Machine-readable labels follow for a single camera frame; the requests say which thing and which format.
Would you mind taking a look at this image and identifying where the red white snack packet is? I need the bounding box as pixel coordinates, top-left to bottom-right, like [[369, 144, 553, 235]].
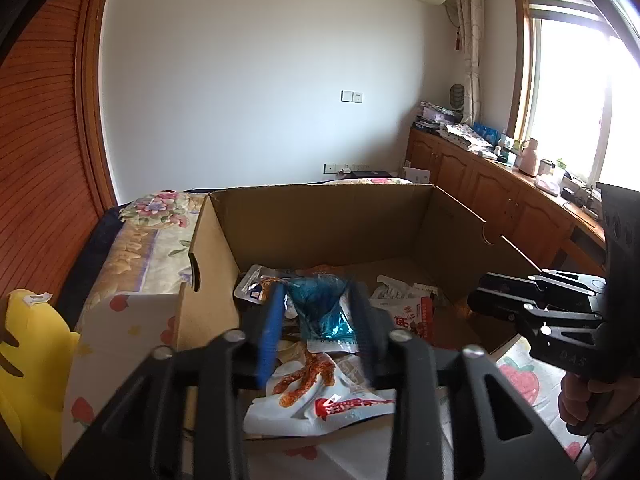
[[370, 275, 440, 344]]

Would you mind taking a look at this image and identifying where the teal foil candy packet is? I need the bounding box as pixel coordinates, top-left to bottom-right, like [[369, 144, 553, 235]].
[[285, 274, 355, 342]]

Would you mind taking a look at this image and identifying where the chicken feet snack packet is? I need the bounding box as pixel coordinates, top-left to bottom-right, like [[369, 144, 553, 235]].
[[243, 351, 396, 438]]

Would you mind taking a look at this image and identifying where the white blue snack packet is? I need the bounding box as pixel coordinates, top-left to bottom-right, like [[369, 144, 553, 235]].
[[306, 292, 358, 354]]

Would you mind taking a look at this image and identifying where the orange white snack packet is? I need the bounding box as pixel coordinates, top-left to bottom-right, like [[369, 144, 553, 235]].
[[304, 264, 347, 278]]

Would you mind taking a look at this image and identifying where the person's right hand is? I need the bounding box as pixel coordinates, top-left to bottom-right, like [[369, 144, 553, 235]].
[[558, 373, 639, 426]]

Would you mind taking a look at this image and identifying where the wooden cabinet row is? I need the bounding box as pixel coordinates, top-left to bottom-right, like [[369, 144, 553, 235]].
[[406, 128, 605, 276]]

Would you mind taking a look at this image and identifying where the brown cardboard box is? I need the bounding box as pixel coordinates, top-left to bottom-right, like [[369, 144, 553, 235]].
[[171, 182, 544, 441]]

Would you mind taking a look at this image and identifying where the pink thermos bottle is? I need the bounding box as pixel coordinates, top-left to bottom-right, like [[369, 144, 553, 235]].
[[518, 138, 539, 178]]

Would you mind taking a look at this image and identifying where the strawberry print bed sheet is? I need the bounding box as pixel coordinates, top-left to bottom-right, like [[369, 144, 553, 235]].
[[62, 294, 594, 479]]

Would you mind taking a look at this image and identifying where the small desk fan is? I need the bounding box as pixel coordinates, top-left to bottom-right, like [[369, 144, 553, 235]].
[[449, 84, 465, 112]]

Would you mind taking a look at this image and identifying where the yellow plush toy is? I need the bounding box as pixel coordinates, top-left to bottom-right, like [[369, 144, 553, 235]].
[[1, 289, 79, 476]]

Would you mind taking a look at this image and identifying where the wooden headboard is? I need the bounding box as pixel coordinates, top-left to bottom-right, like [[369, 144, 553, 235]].
[[1, 0, 116, 295]]

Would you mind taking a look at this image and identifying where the patterned curtain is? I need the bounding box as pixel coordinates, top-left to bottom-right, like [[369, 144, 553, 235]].
[[456, 0, 485, 126]]

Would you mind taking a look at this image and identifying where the wall power strip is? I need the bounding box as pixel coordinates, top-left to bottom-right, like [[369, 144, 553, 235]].
[[323, 162, 370, 174]]

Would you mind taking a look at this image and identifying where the window with wooden frame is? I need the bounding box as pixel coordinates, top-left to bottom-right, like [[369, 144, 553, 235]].
[[513, 0, 639, 190]]

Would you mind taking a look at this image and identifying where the white wall switch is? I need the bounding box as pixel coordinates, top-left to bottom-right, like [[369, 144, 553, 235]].
[[341, 90, 362, 104]]

